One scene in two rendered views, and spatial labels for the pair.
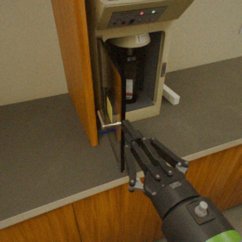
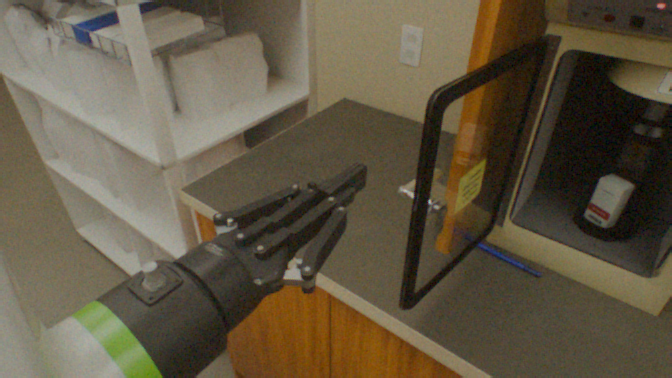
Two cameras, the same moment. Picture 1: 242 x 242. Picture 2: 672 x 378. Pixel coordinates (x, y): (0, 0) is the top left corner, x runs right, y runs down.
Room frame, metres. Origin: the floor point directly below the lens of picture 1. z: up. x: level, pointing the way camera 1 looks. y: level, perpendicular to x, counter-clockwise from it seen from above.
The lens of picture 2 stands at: (0.17, -0.36, 1.60)
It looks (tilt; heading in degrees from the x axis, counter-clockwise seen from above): 37 degrees down; 60
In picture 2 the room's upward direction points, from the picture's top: straight up
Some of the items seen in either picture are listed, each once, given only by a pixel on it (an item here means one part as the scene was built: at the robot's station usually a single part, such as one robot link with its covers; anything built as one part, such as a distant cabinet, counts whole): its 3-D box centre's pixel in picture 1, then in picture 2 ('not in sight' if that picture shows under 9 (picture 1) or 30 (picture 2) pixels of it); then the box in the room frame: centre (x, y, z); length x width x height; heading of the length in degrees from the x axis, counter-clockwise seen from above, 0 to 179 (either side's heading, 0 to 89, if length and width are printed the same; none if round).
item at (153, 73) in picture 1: (122, 65); (626, 140); (0.98, -0.02, 1.19); 0.26 x 0.24 x 0.35; 112
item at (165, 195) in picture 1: (167, 188); (237, 268); (0.23, -0.09, 1.31); 0.09 x 0.08 x 0.07; 22
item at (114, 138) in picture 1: (111, 107); (469, 181); (0.64, 0.03, 1.19); 0.30 x 0.01 x 0.40; 15
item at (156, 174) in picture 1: (143, 162); (280, 223); (0.28, -0.05, 1.31); 0.11 x 0.01 x 0.04; 24
